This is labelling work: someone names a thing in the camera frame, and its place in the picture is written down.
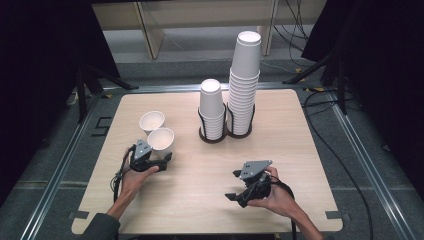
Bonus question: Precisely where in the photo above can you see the tall stack of white cups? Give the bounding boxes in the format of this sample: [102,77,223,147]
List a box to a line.
[227,30,262,136]

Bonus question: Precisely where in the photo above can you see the person's left hand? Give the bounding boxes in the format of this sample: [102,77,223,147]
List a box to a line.
[119,147,160,201]

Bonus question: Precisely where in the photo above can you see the black tripod stand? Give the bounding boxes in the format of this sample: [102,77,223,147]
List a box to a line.
[74,63,139,124]
[282,49,349,116]

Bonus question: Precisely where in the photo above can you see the bundle of black cables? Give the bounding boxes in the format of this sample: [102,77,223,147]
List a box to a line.
[272,0,312,68]

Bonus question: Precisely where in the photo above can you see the long black floor cable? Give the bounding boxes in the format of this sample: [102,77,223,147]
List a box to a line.
[302,88,375,240]

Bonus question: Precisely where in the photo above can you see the right hand-held gripper cable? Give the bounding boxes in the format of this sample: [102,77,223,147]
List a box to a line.
[266,174,298,240]

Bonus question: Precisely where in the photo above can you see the left hand-held gripper cable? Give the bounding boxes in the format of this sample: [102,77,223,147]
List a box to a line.
[110,144,138,204]

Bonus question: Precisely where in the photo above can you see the metal floor rail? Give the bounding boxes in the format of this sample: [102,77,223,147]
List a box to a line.
[19,91,104,240]
[102,81,311,95]
[328,89,418,240]

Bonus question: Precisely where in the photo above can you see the black curtain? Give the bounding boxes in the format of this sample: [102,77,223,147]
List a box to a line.
[301,0,424,194]
[0,0,121,208]

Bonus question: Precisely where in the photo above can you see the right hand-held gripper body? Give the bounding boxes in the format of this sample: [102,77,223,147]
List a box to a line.
[238,159,274,209]

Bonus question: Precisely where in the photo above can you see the white paper cup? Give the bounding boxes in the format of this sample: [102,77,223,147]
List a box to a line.
[138,110,166,136]
[146,127,175,160]

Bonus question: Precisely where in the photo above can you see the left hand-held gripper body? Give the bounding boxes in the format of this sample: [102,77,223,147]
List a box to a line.
[129,138,168,173]

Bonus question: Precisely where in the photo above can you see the hand-held gripper cable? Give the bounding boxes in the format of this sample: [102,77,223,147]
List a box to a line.
[266,174,298,240]
[110,144,138,204]

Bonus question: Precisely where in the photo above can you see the beige wooden shelf unit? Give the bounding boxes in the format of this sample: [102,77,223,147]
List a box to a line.
[91,0,328,61]

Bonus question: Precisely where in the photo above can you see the person's right hand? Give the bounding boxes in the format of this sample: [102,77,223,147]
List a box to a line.
[247,166,298,218]

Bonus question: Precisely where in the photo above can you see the black double cup holder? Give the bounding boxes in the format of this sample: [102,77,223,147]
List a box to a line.
[197,102,257,144]

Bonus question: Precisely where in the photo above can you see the short stack of white cups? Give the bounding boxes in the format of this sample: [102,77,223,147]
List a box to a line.
[197,78,227,141]

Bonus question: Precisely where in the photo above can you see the grey tape strip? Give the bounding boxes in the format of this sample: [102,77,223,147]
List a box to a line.
[68,210,90,220]
[324,210,351,221]

